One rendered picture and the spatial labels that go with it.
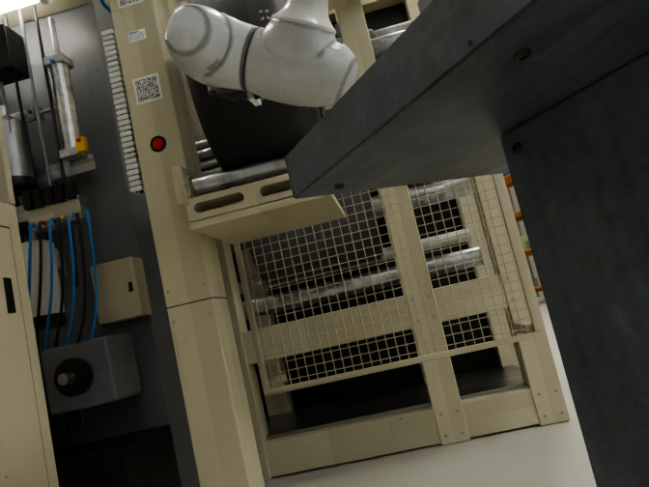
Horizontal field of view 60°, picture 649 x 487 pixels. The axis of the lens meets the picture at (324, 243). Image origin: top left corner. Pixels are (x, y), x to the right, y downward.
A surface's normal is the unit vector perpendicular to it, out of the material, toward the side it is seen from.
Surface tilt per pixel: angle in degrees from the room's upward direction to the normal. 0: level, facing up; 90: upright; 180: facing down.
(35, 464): 90
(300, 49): 104
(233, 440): 90
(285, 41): 99
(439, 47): 90
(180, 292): 90
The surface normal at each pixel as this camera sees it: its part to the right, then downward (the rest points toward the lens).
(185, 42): -0.20, 0.24
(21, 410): 0.97, -0.23
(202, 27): -0.01, 0.01
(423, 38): -0.89, 0.15
